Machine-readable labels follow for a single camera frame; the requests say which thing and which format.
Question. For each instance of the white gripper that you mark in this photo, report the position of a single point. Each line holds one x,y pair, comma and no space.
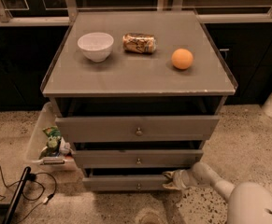
183,178

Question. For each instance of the grey bottom drawer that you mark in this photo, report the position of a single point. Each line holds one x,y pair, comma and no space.
125,179

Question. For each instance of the grey drawer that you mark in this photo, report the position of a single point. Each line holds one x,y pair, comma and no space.
136,129
148,158
125,179

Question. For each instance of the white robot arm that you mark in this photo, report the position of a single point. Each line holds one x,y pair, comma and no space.
248,202

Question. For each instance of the grey middle drawer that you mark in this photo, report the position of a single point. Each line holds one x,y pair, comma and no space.
148,158

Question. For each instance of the grey top drawer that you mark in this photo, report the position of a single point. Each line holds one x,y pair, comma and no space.
136,129

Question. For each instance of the grey drawer cabinet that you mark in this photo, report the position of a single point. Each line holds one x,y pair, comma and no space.
128,84

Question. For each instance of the orange fruit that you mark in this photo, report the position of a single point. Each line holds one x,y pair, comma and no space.
182,59

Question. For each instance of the clear plastic storage bin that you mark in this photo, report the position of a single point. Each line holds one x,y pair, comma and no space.
63,161

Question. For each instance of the crushed gold drink can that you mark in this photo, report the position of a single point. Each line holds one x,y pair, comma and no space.
139,43

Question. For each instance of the black flat bar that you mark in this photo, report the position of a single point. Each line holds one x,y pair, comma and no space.
17,195

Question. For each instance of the white ceramic bowl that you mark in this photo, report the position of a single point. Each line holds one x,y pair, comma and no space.
96,46

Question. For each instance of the metal railing frame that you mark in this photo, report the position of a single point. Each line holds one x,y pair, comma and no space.
70,3

